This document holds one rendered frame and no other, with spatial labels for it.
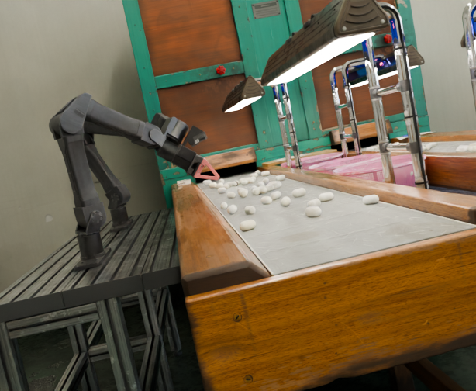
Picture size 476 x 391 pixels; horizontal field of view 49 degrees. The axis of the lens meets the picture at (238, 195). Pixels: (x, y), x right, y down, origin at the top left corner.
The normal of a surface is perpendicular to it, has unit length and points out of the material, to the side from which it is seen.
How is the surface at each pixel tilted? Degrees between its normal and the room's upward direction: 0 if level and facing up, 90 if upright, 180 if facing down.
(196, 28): 90
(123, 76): 90
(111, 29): 90
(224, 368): 85
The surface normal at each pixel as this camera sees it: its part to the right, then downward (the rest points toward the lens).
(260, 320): 0.13, 0.09
